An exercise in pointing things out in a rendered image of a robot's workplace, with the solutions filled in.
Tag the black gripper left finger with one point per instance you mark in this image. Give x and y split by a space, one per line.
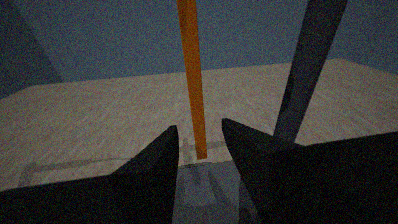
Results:
142 191

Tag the orange handle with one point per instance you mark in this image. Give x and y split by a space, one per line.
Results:
187 14

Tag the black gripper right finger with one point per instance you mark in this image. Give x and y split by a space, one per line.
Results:
285 180

